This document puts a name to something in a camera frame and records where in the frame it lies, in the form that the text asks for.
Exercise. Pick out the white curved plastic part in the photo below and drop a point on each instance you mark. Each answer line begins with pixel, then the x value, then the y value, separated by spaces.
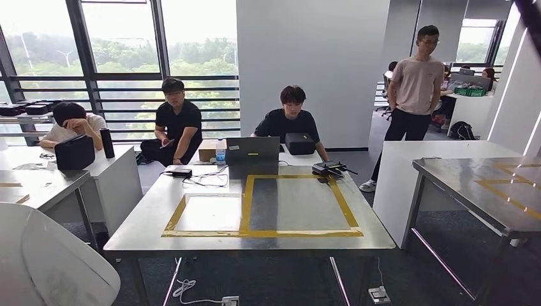
pixel 50 262

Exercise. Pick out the steel workbench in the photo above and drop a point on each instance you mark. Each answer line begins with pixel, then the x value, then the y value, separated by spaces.
pixel 42 186
pixel 139 228
pixel 456 186

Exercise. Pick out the grey laptop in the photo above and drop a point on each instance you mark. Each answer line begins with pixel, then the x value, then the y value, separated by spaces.
pixel 253 148

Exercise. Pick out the white table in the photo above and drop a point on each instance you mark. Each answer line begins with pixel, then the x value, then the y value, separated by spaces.
pixel 118 190
pixel 393 190
pixel 300 159

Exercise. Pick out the person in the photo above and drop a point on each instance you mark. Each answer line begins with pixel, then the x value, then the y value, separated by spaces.
pixel 91 123
pixel 489 74
pixel 177 122
pixel 287 122
pixel 391 67
pixel 416 84

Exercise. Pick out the clear water bottle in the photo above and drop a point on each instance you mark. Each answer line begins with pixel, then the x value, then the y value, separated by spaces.
pixel 220 154

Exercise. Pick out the black remote controller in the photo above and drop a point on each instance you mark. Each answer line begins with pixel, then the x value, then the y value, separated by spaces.
pixel 327 167

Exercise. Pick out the cardboard box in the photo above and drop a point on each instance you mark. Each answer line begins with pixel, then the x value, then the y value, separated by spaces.
pixel 206 150

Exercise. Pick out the black power adapter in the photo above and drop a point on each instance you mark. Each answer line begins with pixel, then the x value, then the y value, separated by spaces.
pixel 181 172

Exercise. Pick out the black phone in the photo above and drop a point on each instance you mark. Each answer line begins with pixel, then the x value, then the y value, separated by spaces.
pixel 167 143

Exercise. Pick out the white power strip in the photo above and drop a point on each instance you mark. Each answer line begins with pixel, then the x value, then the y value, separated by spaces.
pixel 230 301
pixel 379 295

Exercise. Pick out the black thermos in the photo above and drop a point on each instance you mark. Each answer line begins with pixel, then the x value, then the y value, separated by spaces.
pixel 107 143

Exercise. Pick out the black backpack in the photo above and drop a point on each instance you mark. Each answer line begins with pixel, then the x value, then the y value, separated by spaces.
pixel 462 131

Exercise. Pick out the black bag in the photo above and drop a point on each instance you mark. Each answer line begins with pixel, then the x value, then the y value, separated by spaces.
pixel 74 154

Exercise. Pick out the white desk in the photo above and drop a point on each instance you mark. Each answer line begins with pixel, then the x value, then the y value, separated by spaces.
pixel 469 114

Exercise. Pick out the green plastic crate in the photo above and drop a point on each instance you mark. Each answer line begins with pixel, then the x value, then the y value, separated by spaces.
pixel 469 91

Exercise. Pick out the grey monitor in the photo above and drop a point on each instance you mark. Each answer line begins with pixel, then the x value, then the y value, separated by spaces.
pixel 469 80

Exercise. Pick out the yellow tape frame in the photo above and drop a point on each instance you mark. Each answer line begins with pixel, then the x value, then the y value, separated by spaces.
pixel 274 233

